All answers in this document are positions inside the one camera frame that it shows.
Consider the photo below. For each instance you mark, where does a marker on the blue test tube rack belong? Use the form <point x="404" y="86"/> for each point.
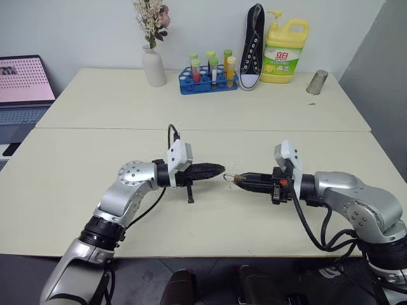
<point x="203" y="87"/>

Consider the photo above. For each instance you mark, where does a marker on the dark rounded shape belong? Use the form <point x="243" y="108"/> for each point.
<point x="181" y="287"/>
<point x="254" y="284"/>

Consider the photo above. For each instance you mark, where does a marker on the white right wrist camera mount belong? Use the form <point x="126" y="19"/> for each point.
<point x="287" y="152"/>

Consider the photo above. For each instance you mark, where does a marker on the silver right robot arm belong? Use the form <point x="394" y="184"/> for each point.
<point x="356" y="197"/>

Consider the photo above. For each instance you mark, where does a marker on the green-capped white tube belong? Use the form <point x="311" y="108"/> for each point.
<point x="214" y="71"/>

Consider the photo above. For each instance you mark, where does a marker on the green-capped orange liquid tube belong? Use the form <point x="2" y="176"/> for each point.
<point x="227" y="57"/>

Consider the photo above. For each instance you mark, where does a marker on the yellow detergent pump bottle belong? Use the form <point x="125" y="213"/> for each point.
<point x="281" y="60"/>

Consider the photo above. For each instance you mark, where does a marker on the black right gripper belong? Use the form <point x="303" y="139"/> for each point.
<point x="280" y="190"/>

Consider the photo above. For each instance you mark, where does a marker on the yellow-capped orange liquid tube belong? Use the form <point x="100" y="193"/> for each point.
<point x="231" y="68"/>

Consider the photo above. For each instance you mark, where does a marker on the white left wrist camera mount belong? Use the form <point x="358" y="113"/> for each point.
<point x="176" y="154"/>

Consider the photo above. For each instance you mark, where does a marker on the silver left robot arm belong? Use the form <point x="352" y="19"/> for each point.
<point x="127" y="187"/>

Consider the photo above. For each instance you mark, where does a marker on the dried flower bouquet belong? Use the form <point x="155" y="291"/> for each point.
<point x="149" y="19"/>

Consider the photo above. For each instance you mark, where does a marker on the white ceramic vase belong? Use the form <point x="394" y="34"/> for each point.
<point x="154" y="68"/>

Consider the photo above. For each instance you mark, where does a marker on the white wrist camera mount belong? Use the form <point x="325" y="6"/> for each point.
<point x="176" y="154"/>
<point x="287" y="152"/>

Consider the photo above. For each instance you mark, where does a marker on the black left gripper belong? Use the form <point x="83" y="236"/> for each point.
<point x="183" y="179"/>

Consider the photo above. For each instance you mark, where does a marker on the metal cup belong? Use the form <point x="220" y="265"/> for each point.
<point x="317" y="83"/>

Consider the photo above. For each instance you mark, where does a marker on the grey laptop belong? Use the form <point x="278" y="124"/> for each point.
<point x="22" y="79"/>

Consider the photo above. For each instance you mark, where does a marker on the yellow-green capped tube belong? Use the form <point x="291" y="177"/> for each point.
<point x="210" y="54"/>

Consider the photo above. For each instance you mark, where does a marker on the green-capped red liquid tube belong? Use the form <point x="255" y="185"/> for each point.
<point x="196" y="71"/>

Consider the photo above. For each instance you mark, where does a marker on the black canvas sneaker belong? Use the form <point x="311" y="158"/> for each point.
<point x="251" y="54"/>

